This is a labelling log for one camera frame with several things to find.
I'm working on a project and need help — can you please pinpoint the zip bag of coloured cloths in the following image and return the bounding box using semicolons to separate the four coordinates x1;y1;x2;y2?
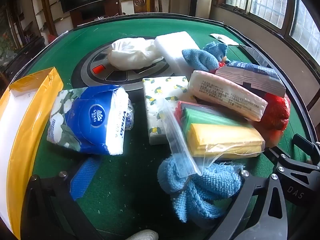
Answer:
160;97;266;177

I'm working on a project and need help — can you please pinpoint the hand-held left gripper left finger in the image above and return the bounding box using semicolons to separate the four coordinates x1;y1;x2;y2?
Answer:
21;157;102;240

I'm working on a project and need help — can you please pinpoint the wooden wall shelf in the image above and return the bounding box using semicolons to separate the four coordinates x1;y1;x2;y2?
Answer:
32;0;75;37

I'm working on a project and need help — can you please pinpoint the white sponge block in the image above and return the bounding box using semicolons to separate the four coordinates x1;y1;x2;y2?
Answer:
154;31;200;77

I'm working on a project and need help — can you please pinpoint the round grey table panel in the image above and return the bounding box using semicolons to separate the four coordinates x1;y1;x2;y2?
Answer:
71;39;180;93

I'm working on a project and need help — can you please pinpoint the wooden television cabinet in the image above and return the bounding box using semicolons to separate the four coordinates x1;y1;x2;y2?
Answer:
70;1;125;28

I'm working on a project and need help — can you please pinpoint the window with brown frame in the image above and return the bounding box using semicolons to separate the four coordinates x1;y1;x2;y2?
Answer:
215;0;320;63

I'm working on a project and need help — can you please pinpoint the light blue microfiber cloth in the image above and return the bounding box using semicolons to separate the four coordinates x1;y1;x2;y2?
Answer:
157;155;247;223
182;41;230;72

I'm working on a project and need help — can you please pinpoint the person's left hand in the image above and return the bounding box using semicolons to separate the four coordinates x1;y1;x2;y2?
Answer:
125;229;159;240

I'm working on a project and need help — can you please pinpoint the lemon print napkin pack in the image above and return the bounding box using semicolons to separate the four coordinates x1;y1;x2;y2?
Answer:
142;76;198;145

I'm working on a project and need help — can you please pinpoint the white plastic bag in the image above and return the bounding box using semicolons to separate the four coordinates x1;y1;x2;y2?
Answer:
107;37;164;70

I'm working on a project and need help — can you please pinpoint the dark blue tissue pack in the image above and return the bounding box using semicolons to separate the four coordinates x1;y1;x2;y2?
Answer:
215;60;286;98

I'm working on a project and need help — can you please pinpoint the red mesh bag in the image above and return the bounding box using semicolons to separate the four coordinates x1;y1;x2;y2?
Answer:
252;92;292;148

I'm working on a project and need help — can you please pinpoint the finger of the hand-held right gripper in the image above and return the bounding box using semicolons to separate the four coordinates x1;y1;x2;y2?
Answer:
269;147;318;173
292;134;320;154

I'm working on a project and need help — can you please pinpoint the pink tissue pack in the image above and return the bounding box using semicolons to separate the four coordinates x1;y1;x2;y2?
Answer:
188;70;268;122

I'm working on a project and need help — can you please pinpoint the blue floral tissue pack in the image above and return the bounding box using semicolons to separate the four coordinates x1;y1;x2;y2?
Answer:
47;84;134;155

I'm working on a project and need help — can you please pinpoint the small red item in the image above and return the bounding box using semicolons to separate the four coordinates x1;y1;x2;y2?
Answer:
210;57;232;74

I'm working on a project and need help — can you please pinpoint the yellow cardboard box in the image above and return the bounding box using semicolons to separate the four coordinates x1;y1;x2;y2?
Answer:
0;67;64;233

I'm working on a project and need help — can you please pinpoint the white card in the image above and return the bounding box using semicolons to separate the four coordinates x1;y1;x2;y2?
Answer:
209;33;239;46

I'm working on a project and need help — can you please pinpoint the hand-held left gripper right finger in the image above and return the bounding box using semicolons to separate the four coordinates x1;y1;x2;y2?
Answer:
205;170;288;240

